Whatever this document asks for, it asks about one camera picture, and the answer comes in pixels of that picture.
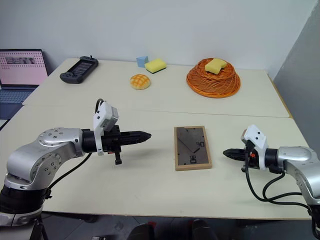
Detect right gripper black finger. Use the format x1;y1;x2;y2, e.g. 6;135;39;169
223;147;248;156
222;152;248;162

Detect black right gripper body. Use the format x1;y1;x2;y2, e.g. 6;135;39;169
240;147;261;174

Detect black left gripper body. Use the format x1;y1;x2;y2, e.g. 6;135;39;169
101;125;124;166

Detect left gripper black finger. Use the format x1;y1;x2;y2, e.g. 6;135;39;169
120;136;151;146
120;130;153;139

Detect golden pineapple bun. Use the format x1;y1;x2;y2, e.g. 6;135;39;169
129;73;153;90

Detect orange woven basket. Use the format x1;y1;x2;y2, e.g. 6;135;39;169
185;57;242;99

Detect yellow sponge with dark base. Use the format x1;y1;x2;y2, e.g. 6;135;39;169
144;58;168;75

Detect light blue foam cube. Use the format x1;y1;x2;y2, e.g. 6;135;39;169
135;55;150;69

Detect black handheld game console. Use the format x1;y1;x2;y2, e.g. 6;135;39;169
59;55;99;85

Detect plain yellow sponge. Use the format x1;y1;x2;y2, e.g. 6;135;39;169
204;58;227;75

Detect dark rounded shape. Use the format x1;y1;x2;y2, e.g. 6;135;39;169
133;219;156;240

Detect black tripod stand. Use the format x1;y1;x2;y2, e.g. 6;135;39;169
29;212;50;240

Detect laptop with pink screen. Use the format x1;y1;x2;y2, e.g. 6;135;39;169
0;48;49;121

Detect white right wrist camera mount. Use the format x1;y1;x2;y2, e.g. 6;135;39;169
240;124;270;171

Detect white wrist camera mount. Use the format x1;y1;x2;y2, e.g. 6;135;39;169
93;100;120;157
240;124;270;171

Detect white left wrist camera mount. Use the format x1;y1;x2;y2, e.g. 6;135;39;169
93;100;120;157

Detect wooden framed grey board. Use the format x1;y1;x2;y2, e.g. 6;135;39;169
173;125;213;172

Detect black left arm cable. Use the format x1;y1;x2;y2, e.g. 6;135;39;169
46;98;106;200

